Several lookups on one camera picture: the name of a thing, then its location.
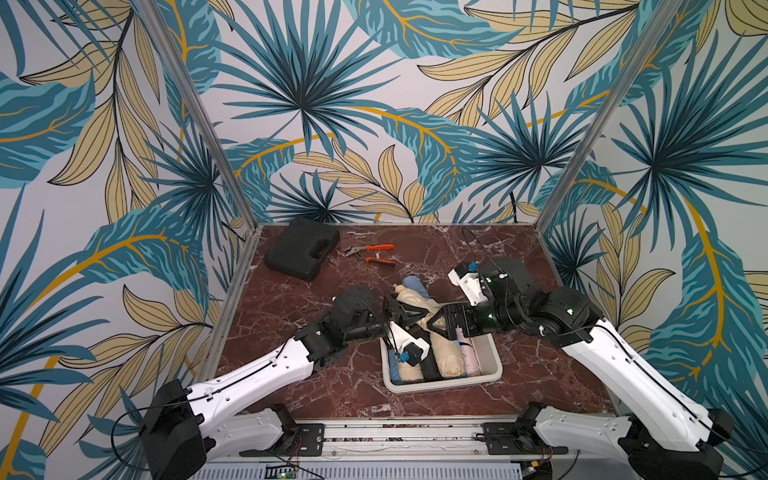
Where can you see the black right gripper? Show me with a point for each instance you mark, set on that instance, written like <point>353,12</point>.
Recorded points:
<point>455,319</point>

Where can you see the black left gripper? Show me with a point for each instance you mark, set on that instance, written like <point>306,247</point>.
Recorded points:
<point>398,311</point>

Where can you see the light blue umbrella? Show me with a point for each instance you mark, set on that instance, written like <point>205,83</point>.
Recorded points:
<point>414,283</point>

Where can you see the beige plastic storage box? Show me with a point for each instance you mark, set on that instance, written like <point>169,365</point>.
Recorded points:
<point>488,360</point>

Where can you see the pink umbrella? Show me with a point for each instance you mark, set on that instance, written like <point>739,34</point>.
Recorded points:
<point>470,359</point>

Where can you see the beige umbrella with black strap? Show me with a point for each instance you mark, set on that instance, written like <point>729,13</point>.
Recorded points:
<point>409,374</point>

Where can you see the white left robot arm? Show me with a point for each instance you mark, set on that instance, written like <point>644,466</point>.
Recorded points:
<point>184,427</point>

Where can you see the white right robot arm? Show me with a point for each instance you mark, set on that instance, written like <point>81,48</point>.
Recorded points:
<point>665,435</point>

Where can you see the black plastic tool case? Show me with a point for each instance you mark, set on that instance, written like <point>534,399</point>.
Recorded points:
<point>302,248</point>

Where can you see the green circuit board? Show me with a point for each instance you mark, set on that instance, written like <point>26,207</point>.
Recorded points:
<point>280,472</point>

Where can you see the orange handled pliers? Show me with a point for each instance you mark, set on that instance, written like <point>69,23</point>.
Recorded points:
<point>370,253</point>

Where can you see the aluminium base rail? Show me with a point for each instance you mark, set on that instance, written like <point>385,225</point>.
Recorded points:
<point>452,440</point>

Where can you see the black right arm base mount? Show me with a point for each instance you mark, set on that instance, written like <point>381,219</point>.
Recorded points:
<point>518,437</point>

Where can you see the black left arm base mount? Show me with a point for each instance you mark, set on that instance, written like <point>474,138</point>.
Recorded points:
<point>300,438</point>

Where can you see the aluminium frame post right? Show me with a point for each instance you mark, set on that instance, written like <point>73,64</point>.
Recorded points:
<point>647,40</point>

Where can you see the aluminium frame post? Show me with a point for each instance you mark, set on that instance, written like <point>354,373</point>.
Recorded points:
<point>164,42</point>
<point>647,40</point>

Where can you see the aluminium frame post left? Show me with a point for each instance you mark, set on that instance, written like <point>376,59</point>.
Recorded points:
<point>164,42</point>

